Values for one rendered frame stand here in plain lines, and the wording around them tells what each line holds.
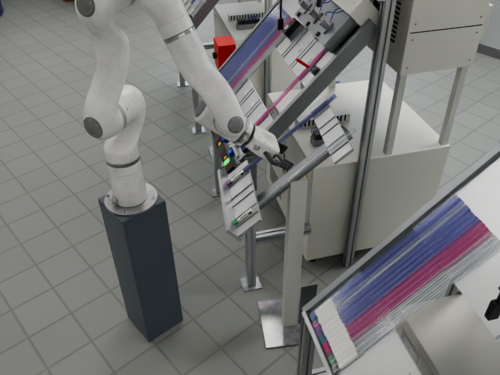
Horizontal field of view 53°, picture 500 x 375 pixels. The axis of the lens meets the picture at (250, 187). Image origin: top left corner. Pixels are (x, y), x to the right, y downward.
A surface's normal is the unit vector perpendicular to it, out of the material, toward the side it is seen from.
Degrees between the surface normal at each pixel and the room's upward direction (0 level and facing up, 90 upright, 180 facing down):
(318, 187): 90
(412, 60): 90
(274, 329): 0
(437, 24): 90
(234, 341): 0
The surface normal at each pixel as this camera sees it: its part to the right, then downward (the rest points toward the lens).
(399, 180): 0.25, 0.59
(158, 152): -0.01, -0.79
